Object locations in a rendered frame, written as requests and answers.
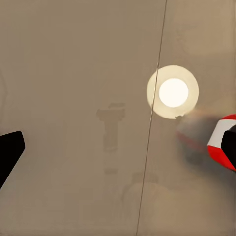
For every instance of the radio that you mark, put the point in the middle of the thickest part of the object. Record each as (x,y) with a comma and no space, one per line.
(227,123)

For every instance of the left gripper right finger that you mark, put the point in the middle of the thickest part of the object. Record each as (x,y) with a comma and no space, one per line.
(228,145)

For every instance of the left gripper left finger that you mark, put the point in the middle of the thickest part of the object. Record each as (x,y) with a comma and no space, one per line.
(12,146)

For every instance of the coffee table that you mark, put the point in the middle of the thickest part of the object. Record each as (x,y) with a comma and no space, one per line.
(116,101)

